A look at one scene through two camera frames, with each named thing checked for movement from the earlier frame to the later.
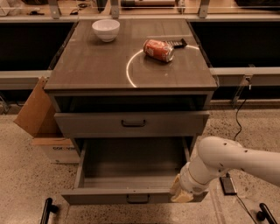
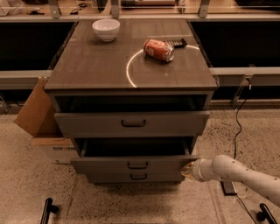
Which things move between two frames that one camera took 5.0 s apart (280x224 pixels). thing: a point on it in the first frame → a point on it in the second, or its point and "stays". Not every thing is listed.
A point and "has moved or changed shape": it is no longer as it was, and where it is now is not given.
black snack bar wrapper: x=176 y=44 stays
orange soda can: x=158 y=50 stays
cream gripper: x=189 y=181 → x=198 y=170
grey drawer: x=129 y=171 has moved or changed shape
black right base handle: x=264 y=213 stays
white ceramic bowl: x=107 y=30 stays
